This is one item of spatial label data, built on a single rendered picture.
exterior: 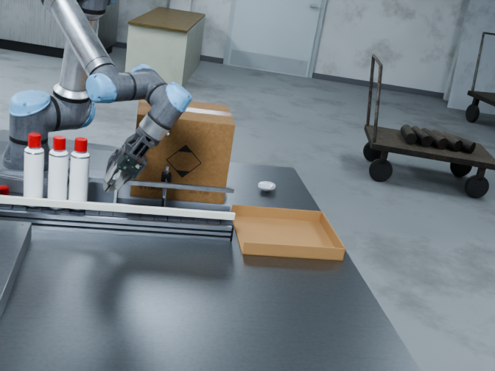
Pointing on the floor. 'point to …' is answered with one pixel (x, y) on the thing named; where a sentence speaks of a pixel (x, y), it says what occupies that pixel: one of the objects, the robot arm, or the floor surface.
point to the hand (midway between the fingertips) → (107, 186)
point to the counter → (166, 43)
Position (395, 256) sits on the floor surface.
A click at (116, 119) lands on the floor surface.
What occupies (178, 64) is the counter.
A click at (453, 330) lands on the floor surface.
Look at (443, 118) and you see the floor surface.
